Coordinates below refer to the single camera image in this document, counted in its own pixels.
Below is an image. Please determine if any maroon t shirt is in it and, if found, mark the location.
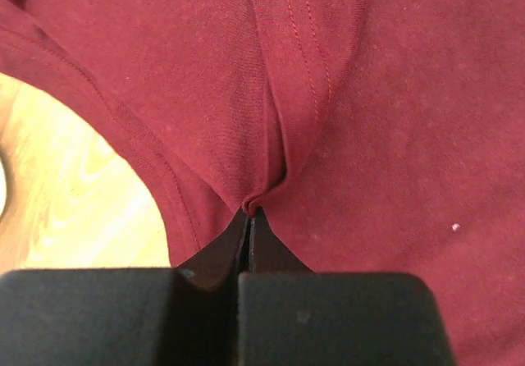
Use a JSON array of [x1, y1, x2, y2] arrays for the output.
[[1, 0, 524, 365]]

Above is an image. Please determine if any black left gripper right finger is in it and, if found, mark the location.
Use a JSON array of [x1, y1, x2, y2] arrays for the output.
[[237, 211, 455, 365]]

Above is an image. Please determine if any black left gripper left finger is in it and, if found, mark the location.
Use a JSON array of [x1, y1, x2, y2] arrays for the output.
[[1, 213, 248, 365]]

